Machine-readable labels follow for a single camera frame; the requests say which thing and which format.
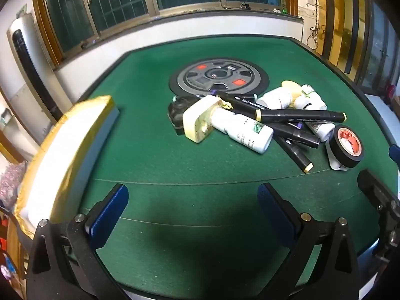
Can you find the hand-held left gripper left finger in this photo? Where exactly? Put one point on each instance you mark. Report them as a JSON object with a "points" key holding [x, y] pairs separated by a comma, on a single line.
{"points": [[109, 212]]}

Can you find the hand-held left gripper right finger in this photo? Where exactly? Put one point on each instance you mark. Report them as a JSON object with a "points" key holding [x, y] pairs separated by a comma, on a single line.
{"points": [[278, 215]]}

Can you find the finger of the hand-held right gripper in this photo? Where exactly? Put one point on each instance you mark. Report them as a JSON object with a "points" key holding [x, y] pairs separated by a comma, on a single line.
{"points": [[372, 184], [395, 153]]}

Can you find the black tape roll red core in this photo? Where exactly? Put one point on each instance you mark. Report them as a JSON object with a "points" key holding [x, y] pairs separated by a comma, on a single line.
{"points": [[343, 157]]}

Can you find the small white object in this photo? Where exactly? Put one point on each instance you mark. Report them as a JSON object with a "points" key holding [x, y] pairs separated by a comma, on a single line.
{"points": [[331, 154]]}

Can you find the black marker cream end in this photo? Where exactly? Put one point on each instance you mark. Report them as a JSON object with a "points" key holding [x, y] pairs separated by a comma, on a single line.
{"points": [[295, 154]]}

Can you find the white plastic bottle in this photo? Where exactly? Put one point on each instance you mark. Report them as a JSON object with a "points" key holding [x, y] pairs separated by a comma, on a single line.
{"points": [[323, 130], [312, 98], [276, 97], [247, 131]]}

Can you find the white and gold cardboard box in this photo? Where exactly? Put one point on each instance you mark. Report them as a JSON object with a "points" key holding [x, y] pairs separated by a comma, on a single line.
{"points": [[62, 150]]}

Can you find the black marker purple band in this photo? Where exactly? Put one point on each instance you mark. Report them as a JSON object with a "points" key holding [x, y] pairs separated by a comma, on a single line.
{"points": [[300, 136]]}

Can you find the black marker yellow ends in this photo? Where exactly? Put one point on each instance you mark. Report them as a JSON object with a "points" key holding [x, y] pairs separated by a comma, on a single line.
{"points": [[300, 116]]}

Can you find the black fan-shaped plastic part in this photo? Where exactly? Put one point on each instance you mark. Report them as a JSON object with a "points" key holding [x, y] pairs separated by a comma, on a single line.
{"points": [[176, 115]]}

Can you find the black marker teal end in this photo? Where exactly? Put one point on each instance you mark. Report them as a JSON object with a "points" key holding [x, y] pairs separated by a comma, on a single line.
{"points": [[255, 96]]}

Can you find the cream plug adapter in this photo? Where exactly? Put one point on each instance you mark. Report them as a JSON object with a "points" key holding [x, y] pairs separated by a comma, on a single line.
{"points": [[200, 115]]}

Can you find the small red item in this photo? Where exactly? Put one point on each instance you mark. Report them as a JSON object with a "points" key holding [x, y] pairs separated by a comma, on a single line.
{"points": [[390, 92]]}

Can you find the floral cushion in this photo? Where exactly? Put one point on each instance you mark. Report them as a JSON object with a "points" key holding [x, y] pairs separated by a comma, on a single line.
{"points": [[12, 184]]}

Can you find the cream round lid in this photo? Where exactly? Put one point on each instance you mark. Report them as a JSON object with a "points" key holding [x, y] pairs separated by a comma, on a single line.
{"points": [[290, 89]]}

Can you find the gold framed glass door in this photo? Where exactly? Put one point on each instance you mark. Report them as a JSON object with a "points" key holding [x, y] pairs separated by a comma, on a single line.
{"points": [[340, 22]]}

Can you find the round grey table control panel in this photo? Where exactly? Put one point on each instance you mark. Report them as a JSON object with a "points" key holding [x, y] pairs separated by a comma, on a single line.
{"points": [[218, 75]]}

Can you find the tall floor air conditioner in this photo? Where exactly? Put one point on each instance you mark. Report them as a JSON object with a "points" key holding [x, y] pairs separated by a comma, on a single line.
{"points": [[31, 65]]}

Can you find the small green bottle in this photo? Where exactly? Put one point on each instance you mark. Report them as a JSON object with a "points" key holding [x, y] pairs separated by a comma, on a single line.
{"points": [[284, 9]]}

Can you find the small black windowsill object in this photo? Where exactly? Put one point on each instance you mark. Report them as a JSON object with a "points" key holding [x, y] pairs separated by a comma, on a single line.
{"points": [[245, 6]]}

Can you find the wooden framed window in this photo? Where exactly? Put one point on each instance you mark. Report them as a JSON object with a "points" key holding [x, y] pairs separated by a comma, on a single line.
{"points": [[125, 0]]}

